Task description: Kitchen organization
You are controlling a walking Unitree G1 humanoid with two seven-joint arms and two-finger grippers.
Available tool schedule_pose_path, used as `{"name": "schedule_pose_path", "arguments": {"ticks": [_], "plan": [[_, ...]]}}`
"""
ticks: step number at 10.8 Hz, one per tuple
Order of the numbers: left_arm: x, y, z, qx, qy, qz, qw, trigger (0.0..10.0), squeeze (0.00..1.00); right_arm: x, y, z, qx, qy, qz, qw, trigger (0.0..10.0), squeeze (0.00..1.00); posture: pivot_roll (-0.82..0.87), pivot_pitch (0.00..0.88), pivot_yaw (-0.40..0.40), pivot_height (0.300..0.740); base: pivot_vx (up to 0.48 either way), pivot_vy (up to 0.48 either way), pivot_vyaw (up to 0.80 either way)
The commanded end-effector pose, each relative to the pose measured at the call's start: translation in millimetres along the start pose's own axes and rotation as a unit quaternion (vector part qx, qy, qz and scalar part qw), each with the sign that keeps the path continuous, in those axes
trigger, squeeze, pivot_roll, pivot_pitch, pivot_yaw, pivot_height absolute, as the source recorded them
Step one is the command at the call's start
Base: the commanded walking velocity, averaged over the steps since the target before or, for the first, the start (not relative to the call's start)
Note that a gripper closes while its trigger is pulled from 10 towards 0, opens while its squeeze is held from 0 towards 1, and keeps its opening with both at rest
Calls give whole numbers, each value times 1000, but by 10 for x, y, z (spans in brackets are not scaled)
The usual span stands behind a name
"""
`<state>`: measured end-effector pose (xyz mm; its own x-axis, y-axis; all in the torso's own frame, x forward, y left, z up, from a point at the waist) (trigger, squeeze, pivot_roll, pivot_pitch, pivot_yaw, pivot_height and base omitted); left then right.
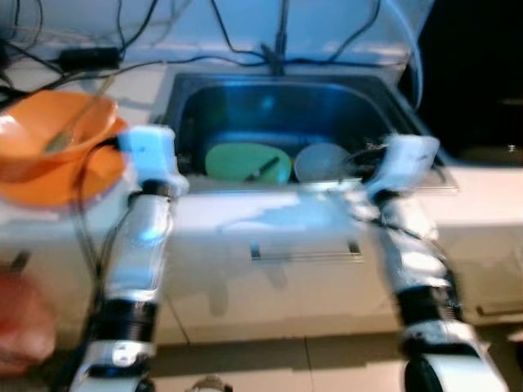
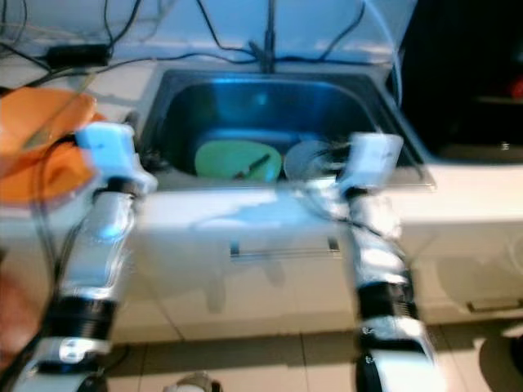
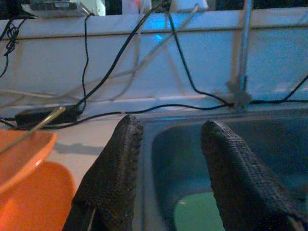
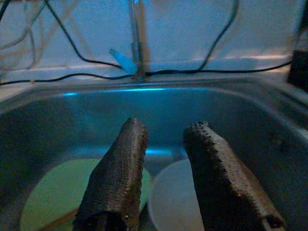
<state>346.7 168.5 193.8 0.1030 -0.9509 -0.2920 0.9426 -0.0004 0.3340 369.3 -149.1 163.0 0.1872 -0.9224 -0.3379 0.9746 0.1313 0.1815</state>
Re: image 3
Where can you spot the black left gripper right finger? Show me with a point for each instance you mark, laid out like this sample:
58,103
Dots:
245,192

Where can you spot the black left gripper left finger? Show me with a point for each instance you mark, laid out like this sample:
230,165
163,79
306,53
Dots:
108,187

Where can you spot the gold metal spoon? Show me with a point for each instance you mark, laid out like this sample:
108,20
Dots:
48,119

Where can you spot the orange plastic bowl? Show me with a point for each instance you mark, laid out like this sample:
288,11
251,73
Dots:
21,149

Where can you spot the green plate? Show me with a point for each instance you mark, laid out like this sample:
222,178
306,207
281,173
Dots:
197,211

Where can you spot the orange plastic plate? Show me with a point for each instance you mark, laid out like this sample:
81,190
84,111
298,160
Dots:
43,199

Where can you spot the stainless steel sink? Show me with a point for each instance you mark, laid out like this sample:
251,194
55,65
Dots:
180,156

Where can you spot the black power adapter brick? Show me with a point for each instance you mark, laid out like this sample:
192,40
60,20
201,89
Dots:
48,115

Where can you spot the sink faucet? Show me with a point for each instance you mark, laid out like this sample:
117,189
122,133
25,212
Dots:
240,96

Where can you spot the flat electronic board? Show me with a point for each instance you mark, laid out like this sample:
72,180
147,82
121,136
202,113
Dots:
55,9

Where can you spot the white wall plug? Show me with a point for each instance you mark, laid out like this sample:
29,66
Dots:
188,4

